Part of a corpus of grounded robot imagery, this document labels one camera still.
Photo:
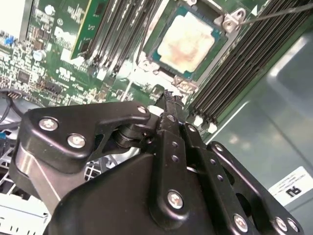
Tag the metal socket cover frame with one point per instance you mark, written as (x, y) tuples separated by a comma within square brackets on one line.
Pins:
[(185, 85)]

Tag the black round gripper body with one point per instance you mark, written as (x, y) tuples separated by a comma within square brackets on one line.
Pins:
[(110, 208)]

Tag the silver topped CPU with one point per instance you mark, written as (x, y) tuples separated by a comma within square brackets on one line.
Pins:
[(185, 44)]

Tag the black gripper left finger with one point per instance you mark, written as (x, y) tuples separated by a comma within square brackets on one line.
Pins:
[(73, 122)]

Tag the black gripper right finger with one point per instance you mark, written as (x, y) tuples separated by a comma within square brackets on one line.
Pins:
[(215, 169)]

